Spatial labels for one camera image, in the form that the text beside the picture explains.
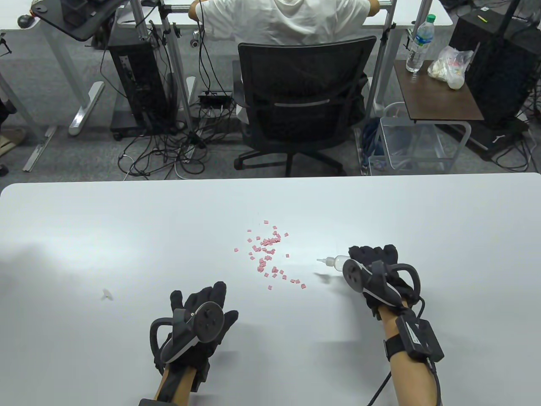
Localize person's right hand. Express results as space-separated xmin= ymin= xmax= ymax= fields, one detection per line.
xmin=348 ymin=244 xmax=417 ymax=321

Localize person's left hand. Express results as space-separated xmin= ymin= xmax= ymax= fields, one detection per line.
xmin=153 ymin=281 xmax=239 ymax=390

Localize clear conical bottle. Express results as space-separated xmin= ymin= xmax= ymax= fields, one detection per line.
xmin=317 ymin=254 xmax=352 ymax=272

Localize pile of pink paper scraps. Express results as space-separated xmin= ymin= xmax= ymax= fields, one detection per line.
xmin=233 ymin=220 xmax=307 ymax=292

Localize person's left forearm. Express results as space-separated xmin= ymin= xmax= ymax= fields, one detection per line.
xmin=153 ymin=366 xmax=198 ymax=406

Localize person's right forearm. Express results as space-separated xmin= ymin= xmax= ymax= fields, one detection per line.
xmin=377 ymin=307 xmax=443 ymax=406

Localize clear plastic water bottle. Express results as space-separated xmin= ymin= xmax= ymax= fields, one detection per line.
xmin=406 ymin=14 xmax=436 ymax=74

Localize black grey hand controller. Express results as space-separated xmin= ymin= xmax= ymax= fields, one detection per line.
xmin=342 ymin=259 xmax=421 ymax=316
xmin=150 ymin=301 xmax=225 ymax=365

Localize clear plastic bin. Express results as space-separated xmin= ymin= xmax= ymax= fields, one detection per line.
xmin=379 ymin=102 xmax=448 ymax=172

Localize brown side table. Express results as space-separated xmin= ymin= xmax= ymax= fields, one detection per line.
xmin=394 ymin=59 xmax=485 ymax=172

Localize black mesh office chair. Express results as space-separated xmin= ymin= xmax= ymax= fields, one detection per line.
xmin=232 ymin=36 xmax=377 ymax=177

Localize black power strip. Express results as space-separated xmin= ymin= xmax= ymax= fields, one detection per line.
xmin=199 ymin=92 xmax=233 ymax=107

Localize clear plastic bag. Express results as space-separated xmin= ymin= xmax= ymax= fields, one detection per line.
xmin=427 ymin=46 xmax=474 ymax=90

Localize black computer tower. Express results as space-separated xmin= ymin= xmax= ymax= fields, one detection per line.
xmin=448 ymin=11 xmax=541 ymax=130
xmin=108 ymin=40 xmax=178 ymax=137

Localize white desk grey legs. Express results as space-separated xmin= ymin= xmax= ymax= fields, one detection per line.
xmin=0 ymin=0 xmax=105 ymax=173

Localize black stand shelf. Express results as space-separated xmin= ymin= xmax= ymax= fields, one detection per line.
xmin=32 ymin=0 xmax=130 ymax=42

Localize black camera cable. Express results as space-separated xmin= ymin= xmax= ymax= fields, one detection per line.
xmin=366 ymin=359 xmax=442 ymax=406

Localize bundle of black cables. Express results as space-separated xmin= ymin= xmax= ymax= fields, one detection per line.
xmin=118 ymin=121 xmax=212 ymax=179

